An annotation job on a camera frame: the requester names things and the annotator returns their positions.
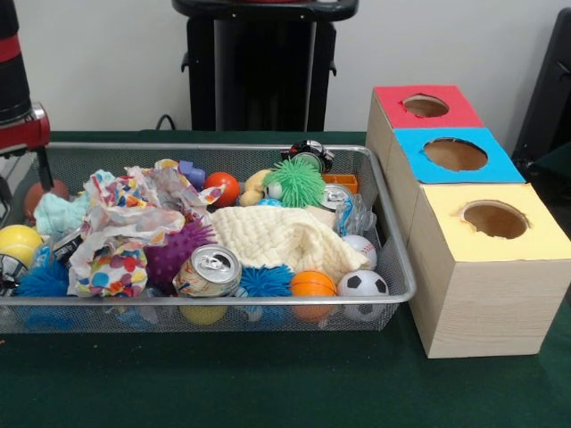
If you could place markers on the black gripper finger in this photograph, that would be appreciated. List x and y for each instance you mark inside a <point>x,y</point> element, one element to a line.
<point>44,168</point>

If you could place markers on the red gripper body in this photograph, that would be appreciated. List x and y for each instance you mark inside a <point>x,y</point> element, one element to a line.
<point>22,135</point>

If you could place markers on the dark red ball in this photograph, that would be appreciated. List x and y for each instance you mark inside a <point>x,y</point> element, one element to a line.
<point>37,198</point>

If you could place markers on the light teal knitted cloth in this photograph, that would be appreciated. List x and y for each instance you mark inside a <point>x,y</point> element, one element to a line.
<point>58,214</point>

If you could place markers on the colourful patterned cloth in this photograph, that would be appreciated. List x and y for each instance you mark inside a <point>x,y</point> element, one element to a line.
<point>116,223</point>

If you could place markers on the purple spiky ball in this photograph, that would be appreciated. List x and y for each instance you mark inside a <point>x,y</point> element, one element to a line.
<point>174,251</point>

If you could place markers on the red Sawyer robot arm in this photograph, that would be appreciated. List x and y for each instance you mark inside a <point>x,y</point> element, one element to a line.
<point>12,62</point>

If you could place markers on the clear mesh bin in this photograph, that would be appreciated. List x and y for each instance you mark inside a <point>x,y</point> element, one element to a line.
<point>401,267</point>

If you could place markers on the wooden box with three holes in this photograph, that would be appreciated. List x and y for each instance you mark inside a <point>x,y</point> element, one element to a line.
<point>482,303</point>

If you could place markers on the yellow ball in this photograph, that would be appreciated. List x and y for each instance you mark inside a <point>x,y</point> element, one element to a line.
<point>18,241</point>

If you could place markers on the black silver drink can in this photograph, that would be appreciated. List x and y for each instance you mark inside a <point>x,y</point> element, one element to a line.
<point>64,245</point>

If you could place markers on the crushed black drink can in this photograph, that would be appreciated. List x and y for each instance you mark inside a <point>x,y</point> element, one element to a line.
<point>9,272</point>

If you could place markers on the blue spiky ball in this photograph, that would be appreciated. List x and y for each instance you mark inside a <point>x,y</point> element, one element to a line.
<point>40,278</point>

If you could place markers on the purple toy block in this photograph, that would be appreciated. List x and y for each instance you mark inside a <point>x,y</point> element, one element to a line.
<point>190,172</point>

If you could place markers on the small red ball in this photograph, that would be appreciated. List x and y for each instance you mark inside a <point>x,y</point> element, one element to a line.
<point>221,188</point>

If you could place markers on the crushed silver can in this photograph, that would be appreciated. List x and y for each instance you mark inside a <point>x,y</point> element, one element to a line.
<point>207,270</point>

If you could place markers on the green fuzzy toy with eyes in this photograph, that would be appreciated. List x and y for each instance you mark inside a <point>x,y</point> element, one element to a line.
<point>294,183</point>

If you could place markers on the cream knitted cloth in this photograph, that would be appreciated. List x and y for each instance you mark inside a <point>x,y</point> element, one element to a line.
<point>285,239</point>

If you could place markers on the small orange basketball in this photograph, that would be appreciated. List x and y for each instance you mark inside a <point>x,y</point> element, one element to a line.
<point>312,283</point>

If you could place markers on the small soccer ball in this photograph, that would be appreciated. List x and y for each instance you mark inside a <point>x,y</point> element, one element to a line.
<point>362,285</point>

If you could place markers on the black chair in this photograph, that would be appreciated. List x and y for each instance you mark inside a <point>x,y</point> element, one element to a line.
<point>553,98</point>

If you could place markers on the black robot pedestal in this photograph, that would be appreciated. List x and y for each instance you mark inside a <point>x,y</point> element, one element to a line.
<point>259,71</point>

